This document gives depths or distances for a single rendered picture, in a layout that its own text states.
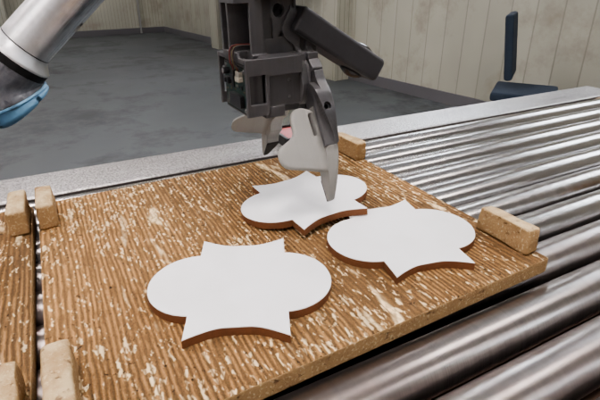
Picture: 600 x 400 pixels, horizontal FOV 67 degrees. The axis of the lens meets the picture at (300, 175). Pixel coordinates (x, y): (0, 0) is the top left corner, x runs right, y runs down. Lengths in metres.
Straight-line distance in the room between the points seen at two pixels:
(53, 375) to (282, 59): 0.29
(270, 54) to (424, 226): 0.23
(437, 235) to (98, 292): 0.31
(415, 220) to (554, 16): 3.85
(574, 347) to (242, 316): 0.25
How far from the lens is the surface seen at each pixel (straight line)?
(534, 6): 4.35
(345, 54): 0.47
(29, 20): 0.89
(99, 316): 0.39
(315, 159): 0.43
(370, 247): 0.43
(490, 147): 0.80
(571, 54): 4.21
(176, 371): 0.33
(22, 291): 0.45
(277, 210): 0.48
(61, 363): 0.32
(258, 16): 0.43
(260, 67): 0.41
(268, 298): 0.36
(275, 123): 0.53
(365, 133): 0.83
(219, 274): 0.39
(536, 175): 0.73
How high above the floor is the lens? 1.17
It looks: 24 degrees down
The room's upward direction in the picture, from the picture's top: straight up
